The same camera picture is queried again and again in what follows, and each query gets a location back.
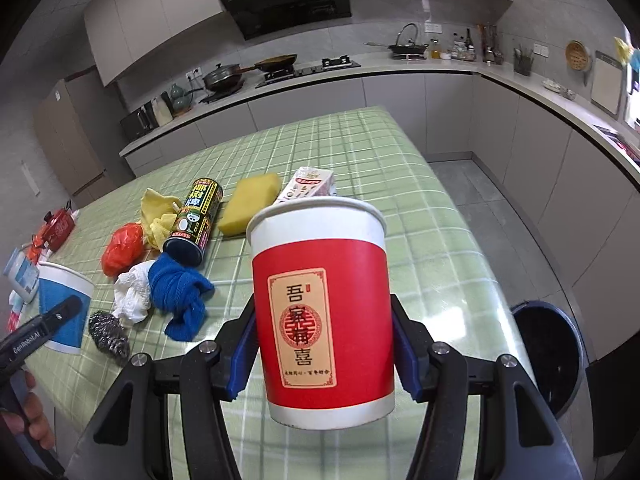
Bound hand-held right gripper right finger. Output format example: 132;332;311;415
390;294;601;480

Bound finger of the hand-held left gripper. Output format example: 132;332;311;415
42;295;83;346

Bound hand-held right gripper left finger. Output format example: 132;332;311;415
65;292;258;480

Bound blue paper cup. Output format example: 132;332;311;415
37;260;96;356

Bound white tissue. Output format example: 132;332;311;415
112;262;153;328

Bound red plastic bag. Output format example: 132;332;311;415
101;222;146;277

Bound red paper cup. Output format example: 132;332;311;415
246;197;396;431

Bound dark round trash bin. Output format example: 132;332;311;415
510;301;587;417

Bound black drink can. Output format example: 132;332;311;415
162;177;223;266

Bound person's left hand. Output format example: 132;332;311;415
19;372;56;452

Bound steel wool scrubber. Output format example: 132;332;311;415
88;310;132;361

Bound white and blue packet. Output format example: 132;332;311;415
2;247;41;303

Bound red snack packet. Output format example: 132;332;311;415
31;208;76;251

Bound blue cloth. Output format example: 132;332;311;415
147;252;216;342

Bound yellow cloth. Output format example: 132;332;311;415
139;188;183;251

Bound yellow sponge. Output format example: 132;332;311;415
218;172;281;237

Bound tall brown cabinet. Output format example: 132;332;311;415
32;67;136;206

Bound white drink carton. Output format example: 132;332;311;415
272;166;338;206

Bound black microwave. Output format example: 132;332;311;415
120;102;161;143

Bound black built-in oven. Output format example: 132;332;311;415
585;330;640;461

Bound small beige cutting board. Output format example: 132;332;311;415
152;94;173;128

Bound green ceramic jar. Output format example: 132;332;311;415
167;84;193;113

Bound grey kitchen counter cabinets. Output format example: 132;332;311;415
120;57;640;361

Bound black pot with lid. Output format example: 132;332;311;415
187;63;246;93

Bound black gas stove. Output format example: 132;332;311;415
255;57;362;90

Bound black wok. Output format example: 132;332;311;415
239;54;298;73

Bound black frying pan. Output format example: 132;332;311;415
364;40;431;57

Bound white dish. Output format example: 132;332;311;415
542;80;576;100

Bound kitchen utensil holder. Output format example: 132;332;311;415
477;22;503;66

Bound beige upper cabinets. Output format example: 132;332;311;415
82;0;513;86

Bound large white cutting board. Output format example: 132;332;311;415
591;50;626;118

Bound window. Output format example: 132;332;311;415
625;25;640;131

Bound round bamboo trivet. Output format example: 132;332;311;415
565;40;590;72

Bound black range hood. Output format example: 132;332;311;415
218;0;352;41

